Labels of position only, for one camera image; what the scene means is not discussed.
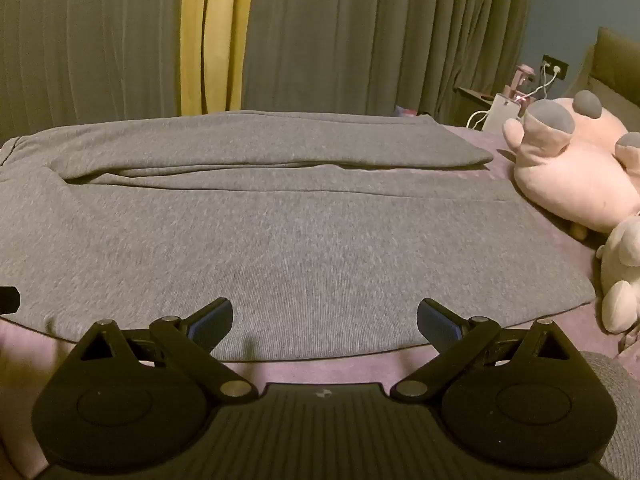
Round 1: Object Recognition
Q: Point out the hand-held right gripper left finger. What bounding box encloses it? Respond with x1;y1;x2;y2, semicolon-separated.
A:
70;297;254;397

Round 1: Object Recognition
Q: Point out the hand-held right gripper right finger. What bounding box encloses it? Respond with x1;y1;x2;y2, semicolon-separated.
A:
389;297;581;397

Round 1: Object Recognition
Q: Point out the grey towel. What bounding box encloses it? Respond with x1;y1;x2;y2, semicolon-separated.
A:
0;112;597;363

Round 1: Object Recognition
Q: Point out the pink bed blanket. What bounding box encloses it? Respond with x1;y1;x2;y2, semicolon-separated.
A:
0;124;640;480

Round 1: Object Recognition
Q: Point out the white plush toy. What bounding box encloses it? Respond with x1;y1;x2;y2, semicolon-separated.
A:
595;212;640;335

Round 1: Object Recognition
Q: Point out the grey knit cushion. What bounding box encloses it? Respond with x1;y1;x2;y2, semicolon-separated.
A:
579;351;640;480

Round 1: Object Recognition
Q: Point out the pink plush toy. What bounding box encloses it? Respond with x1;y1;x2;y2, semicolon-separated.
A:
502;90;640;236

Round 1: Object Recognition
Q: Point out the white box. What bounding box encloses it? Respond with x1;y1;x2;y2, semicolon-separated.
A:
491;92;527;124

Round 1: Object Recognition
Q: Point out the pink desk gadget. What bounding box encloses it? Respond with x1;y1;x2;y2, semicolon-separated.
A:
505;63;537;97

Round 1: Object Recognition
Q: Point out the grey-green curtain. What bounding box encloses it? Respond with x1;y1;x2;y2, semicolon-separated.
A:
241;0;535;128
0;0;187;143

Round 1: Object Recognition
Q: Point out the yellow curtain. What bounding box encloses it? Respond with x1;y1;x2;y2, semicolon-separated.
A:
179;0;258;117

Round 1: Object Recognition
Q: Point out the green padded headboard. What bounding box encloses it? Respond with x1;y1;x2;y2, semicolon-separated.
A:
580;26;640;117

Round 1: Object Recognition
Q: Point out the white charger cable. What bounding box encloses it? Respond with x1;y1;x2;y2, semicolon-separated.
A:
467;63;562;129

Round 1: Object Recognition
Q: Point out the black wall socket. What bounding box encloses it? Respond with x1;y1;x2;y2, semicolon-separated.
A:
542;54;570;81

